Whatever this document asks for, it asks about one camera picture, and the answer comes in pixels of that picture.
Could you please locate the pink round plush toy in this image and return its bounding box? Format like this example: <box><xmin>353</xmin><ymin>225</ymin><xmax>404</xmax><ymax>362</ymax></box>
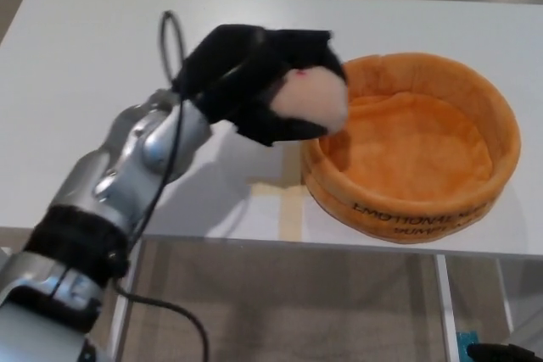
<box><xmin>271</xmin><ymin>68</ymin><xmax>350</xmax><ymax>134</ymax></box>

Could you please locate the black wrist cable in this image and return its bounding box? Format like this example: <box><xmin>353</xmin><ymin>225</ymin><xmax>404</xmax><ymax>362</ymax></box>
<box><xmin>111</xmin><ymin>9</ymin><xmax>212</xmax><ymax>362</ymax></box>

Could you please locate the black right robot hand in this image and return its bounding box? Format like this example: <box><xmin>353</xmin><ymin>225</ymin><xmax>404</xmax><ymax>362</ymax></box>
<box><xmin>466</xmin><ymin>330</ymin><xmax>536</xmax><ymax>362</ymax></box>

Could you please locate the white metal table leg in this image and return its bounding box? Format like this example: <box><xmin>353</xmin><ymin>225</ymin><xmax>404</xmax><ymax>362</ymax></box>
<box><xmin>93</xmin><ymin>238</ymin><xmax>148</xmax><ymax>362</ymax></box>
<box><xmin>435</xmin><ymin>253</ymin><xmax>462</xmax><ymax>362</ymax></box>

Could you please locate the beige masking tape cross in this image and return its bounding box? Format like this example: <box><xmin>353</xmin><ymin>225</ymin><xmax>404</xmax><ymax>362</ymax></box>
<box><xmin>248</xmin><ymin>183</ymin><xmax>313</xmax><ymax>241</ymax></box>

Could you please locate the orange plush round basket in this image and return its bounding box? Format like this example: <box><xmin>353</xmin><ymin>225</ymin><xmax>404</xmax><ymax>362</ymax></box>
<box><xmin>299</xmin><ymin>53</ymin><xmax>522</xmax><ymax>245</ymax></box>

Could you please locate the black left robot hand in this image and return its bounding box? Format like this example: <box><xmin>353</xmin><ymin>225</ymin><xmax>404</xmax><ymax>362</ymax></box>
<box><xmin>171</xmin><ymin>23</ymin><xmax>350</xmax><ymax>148</ymax></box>

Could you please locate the teal tape piece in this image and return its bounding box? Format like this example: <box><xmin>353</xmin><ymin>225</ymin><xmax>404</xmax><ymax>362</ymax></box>
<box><xmin>456</xmin><ymin>317</ymin><xmax>480</xmax><ymax>362</ymax></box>

